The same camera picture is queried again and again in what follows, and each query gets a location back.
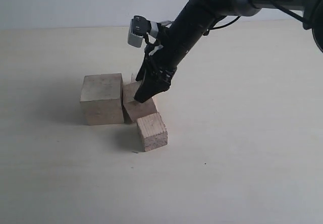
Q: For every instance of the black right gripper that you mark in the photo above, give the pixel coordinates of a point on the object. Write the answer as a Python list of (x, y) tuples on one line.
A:
[(188, 27)]

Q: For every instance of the second largest wooden cube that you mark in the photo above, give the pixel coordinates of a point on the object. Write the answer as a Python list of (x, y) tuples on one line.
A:
[(133, 108)]

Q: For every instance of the ridged medium wooden cube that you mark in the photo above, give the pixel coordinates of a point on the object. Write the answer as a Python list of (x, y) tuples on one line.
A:
[(153, 132)]

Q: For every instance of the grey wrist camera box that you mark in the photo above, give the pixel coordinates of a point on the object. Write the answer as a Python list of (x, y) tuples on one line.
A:
[(139, 30)]

